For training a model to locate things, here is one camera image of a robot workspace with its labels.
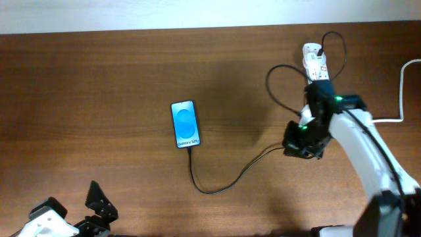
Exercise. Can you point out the white power strip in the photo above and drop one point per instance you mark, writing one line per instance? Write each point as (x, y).
(315, 74)

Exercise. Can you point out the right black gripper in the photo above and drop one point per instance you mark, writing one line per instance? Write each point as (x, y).
(293, 147)

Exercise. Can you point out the white charger adapter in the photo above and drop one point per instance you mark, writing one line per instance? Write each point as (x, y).
(312, 60)

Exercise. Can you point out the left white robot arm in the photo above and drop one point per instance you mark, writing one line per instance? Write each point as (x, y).
(48, 218)

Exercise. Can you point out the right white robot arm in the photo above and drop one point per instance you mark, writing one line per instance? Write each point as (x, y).
(393, 196)

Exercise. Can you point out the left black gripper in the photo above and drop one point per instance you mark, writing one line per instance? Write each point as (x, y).
(102, 208)

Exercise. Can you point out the blue Galaxy smartphone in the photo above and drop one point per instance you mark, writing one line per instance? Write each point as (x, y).
(185, 124)

